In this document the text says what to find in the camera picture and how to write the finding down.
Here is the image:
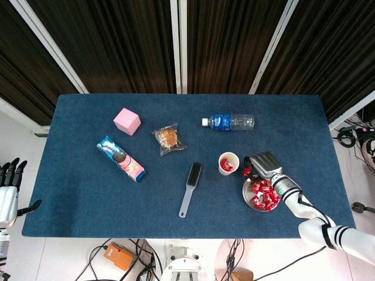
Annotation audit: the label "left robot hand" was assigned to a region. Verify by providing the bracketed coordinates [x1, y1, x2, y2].
[0, 157, 42, 228]

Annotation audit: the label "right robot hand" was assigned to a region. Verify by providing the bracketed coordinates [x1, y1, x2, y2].
[243, 151, 284, 180]

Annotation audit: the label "white paper cup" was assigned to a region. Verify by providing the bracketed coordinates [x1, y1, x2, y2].
[218, 152, 240, 176]

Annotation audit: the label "silver metal plate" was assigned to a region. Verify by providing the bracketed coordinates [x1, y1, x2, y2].
[242, 177, 282, 212]

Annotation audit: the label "clear bottle blue label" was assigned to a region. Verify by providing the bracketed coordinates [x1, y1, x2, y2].
[201, 113, 255, 132]

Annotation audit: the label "grey brush black bristles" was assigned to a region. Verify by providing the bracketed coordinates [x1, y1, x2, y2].
[178, 162, 203, 219]

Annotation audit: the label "blue table cloth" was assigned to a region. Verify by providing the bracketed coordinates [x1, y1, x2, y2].
[21, 93, 357, 239]

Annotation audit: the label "bread in clear wrapper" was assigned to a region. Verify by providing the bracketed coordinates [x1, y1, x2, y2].
[151, 123, 188, 157]

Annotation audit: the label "black stand foot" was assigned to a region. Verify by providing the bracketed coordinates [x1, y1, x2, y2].
[351, 201, 375, 214]

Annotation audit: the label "black and white ball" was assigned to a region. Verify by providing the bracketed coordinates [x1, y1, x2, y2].
[362, 137, 375, 169]

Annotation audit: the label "brown rounded object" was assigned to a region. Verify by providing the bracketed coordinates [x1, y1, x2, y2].
[231, 268, 254, 281]

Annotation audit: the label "black electronic box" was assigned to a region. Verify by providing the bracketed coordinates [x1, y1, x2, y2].
[362, 107, 375, 125]

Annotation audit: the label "orange box device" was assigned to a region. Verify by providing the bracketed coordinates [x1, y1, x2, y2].
[103, 242, 135, 272]

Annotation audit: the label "blue Oreo cookie box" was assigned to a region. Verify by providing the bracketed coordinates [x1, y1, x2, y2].
[96, 135, 146, 183]

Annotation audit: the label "dark brown curtain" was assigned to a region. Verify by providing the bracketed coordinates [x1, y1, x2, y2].
[254, 0, 375, 124]
[0, 0, 79, 126]
[186, 0, 289, 94]
[26, 0, 178, 94]

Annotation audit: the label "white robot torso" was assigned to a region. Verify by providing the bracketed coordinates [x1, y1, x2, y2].
[161, 244, 206, 281]

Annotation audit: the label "pink foam cube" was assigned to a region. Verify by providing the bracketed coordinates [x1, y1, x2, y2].
[112, 107, 142, 136]

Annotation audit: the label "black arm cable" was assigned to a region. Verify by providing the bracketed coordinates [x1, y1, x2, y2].
[297, 193, 336, 229]

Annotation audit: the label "black coiled cable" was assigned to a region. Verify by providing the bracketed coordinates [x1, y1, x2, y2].
[336, 128, 357, 148]

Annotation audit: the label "white frame post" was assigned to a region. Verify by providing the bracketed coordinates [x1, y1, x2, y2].
[178, 0, 188, 94]
[328, 89, 375, 131]
[8, 0, 90, 94]
[0, 96, 52, 134]
[248, 0, 300, 94]
[169, 0, 182, 94]

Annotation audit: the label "black floor cable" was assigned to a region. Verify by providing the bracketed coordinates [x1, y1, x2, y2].
[76, 238, 114, 281]
[253, 245, 328, 280]
[224, 238, 246, 281]
[128, 238, 162, 281]

